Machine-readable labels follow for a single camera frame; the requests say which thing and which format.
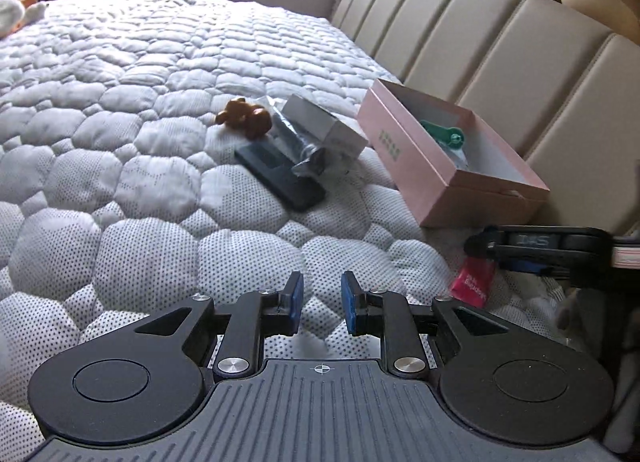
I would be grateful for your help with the green plastic tool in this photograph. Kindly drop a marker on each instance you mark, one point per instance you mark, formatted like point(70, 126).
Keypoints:
point(451, 138)

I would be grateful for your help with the quilted grey mattress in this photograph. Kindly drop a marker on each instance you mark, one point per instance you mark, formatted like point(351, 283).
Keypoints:
point(120, 195)

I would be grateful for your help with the black rectangular case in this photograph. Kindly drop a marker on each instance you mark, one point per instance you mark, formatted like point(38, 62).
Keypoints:
point(274, 171)

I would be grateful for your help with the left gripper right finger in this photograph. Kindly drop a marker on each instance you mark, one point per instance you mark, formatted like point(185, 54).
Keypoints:
point(388, 317)

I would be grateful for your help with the white plush toy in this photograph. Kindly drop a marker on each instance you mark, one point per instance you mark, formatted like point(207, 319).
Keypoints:
point(17, 14)

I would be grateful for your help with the brown toy figurine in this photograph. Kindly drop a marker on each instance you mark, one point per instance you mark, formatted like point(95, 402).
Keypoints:
point(253, 120)

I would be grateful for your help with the beige padded headboard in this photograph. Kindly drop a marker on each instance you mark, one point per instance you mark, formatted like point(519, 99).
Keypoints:
point(560, 88)

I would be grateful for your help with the clear plastic bag item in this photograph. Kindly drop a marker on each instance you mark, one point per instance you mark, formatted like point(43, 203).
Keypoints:
point(291, 132)

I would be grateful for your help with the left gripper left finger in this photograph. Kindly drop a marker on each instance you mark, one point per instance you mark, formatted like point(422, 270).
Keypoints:
point(246, 324)

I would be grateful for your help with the white grey small box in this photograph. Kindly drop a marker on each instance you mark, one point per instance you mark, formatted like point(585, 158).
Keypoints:
point(330, 131)

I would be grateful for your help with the pink cardboard box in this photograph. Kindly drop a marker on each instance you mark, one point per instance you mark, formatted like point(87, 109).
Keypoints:
point(484, 183)

